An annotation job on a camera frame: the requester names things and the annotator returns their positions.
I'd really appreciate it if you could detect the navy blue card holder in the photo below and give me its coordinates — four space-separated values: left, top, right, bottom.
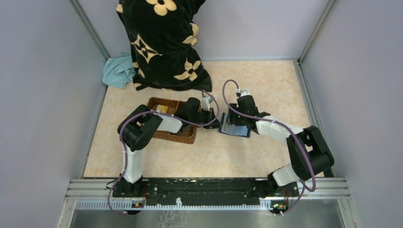
218 113 250 138

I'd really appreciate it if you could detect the brown woven divided basket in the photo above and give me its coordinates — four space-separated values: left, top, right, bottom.
146 97 197 144

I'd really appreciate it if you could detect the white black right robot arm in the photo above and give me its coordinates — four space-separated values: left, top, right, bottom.
226 95 335 191

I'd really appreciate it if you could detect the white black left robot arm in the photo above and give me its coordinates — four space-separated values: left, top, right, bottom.
116 95 221 192

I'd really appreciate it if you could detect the gold card in basket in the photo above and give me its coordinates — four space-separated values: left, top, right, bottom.
156 104 169 114

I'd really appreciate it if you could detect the light blue cloth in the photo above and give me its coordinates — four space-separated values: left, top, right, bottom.
102 52 134 89

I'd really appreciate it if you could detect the black floral blanket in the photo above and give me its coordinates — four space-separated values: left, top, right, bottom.
116 0 212 92

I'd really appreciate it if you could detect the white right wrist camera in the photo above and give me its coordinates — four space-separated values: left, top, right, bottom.
236 89 251 97

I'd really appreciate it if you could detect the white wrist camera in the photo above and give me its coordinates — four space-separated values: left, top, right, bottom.
201 95 213 112
236 89 251 97

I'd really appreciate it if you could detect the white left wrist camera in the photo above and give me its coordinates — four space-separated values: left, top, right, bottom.
201 95 213 112

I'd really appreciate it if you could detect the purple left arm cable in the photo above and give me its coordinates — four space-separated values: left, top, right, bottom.
107 90 221 217

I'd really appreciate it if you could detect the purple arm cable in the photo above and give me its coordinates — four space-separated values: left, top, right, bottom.
222 79 317 215
107 90 221 217

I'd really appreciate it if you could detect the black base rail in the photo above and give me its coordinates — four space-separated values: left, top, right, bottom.
110 178 299 198

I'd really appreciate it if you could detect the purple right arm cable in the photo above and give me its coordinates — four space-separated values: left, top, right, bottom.
222 79 317 215

